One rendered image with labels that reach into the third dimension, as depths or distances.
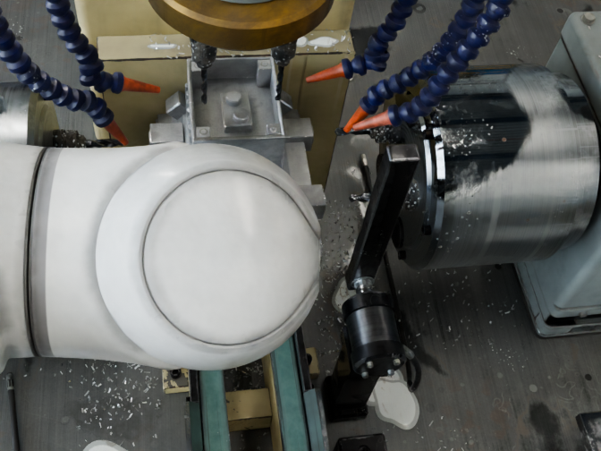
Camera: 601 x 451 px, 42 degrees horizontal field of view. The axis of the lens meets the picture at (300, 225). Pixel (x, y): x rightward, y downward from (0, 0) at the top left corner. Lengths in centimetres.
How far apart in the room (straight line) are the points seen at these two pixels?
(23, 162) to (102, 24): 69
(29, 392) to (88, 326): 75
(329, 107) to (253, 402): 39
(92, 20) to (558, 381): 80
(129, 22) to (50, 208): 71
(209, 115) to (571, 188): 42
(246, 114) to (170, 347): 59
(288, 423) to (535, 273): 44
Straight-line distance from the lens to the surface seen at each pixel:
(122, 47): 93
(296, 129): 95
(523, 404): 115
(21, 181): 36
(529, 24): 160
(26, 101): 87
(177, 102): 95
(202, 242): 30
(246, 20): 69
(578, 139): 93
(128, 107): 98
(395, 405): 109
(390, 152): 72
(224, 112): 89
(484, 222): 90
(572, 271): 108
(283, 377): 96
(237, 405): 102
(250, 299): 30
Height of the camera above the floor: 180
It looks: 57 degrees down
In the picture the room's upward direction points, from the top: 11 degrees clockwise
